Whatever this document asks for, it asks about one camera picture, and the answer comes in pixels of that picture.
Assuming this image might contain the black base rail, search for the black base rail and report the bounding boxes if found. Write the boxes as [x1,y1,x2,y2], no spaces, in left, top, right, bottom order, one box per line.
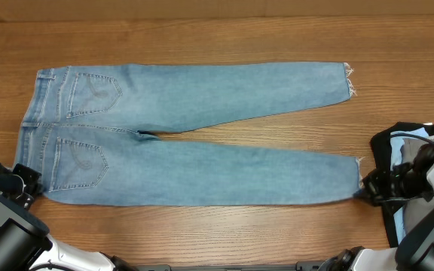
[135,260,323,271]

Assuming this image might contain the black folded garment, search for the black folded garment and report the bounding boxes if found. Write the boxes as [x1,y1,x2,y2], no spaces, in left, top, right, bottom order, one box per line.
[370,122,434,248]

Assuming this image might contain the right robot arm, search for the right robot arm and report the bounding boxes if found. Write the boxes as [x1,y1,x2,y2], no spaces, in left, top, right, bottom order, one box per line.
[318,140,434,271]

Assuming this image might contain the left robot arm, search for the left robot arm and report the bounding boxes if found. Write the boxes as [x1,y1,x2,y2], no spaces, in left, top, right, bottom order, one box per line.
[0,163,136,271]

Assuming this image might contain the grey folded garment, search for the grey folded garment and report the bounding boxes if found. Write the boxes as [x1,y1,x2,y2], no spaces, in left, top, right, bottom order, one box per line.
[400,127,434,234]

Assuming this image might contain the blue denim jeans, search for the blue denim jeans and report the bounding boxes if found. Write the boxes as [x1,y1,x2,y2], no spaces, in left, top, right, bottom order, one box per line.
[15,62,360,206]

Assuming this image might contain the light blue folded garment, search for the light blue folded garment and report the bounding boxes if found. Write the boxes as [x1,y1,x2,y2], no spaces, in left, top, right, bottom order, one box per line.
[390,128,429,243]

